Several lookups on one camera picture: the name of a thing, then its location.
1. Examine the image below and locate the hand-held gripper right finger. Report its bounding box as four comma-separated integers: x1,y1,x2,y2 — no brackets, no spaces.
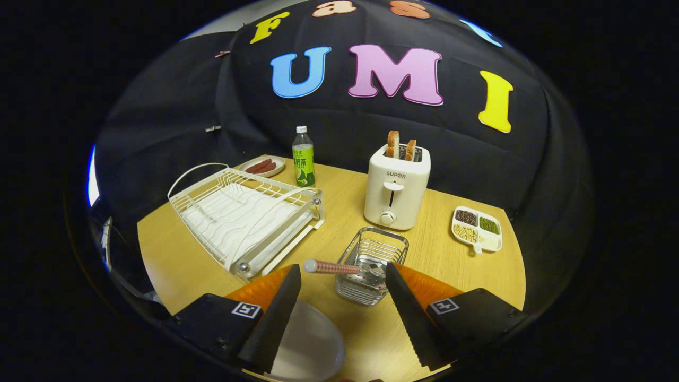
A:
385,262,528,372

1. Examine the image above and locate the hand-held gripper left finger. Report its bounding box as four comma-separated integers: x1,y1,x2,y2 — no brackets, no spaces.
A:
164,264,302,375

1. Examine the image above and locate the grey round plate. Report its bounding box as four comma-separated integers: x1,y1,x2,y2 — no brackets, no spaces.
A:
265,300,346,381

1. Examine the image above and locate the metal wire basket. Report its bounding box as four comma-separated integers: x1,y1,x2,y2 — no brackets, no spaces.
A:
335,227,410,307

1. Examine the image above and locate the spoon with red checked handle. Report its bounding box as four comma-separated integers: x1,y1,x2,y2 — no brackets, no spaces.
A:
303,258,386,280

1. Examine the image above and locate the white wire dish rack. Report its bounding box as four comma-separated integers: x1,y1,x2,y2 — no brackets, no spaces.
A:
168,162,325,282

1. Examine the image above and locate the white divided dish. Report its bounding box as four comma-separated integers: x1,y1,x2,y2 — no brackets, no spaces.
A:
451,206,503,255

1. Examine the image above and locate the small beige plate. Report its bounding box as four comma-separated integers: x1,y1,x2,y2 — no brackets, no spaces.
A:
238,155,286,178

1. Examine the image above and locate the pile of yellow beans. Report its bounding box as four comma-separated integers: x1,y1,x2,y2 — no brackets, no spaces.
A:
453,224,479,244

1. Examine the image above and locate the white toaster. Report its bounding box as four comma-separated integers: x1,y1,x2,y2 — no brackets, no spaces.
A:
364,143,431,231

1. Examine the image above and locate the green label drink bottle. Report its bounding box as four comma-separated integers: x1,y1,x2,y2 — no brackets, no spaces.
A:
292,126,316,188

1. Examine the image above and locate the black backdrop cloth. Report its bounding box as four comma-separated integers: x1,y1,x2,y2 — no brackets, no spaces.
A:
90,0,592,314

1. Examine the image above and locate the white device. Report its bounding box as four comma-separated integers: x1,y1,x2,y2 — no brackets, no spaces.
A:
102,215,114,272

